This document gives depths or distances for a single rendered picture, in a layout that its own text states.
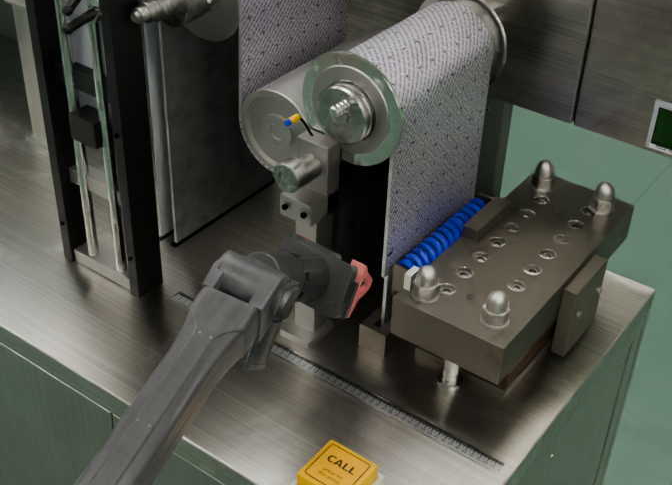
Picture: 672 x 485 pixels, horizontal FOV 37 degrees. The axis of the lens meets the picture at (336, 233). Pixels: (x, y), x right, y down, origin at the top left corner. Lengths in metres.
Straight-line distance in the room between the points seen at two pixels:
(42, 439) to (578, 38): 1.00
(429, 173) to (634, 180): 2.36
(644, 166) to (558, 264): 2.38
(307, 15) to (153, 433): 0.70
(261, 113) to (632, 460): 1.55
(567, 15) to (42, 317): 0.84
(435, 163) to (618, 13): 0.31
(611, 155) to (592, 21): 2.36
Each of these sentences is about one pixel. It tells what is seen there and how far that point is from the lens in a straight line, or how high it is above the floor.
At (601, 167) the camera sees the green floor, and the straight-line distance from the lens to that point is 3.69.
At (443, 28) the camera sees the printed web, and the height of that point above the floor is 1.31.
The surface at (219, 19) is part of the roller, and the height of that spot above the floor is 1.30.
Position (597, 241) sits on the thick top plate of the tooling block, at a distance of 1.44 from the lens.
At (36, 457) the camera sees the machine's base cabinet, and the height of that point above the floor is 0.59.
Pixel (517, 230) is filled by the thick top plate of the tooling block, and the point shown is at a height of 1.03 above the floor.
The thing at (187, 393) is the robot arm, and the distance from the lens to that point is 0.93.
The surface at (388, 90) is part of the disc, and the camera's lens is 1.19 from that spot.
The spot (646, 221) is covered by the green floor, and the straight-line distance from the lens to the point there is 3.44.
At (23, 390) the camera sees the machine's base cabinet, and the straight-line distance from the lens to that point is 1.62.
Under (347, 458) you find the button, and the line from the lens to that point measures 1.23.
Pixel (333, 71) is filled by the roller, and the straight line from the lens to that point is 1.22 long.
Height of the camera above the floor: 1.83
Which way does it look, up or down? 35 degrees down
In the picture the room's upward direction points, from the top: 2 degrees clockwise
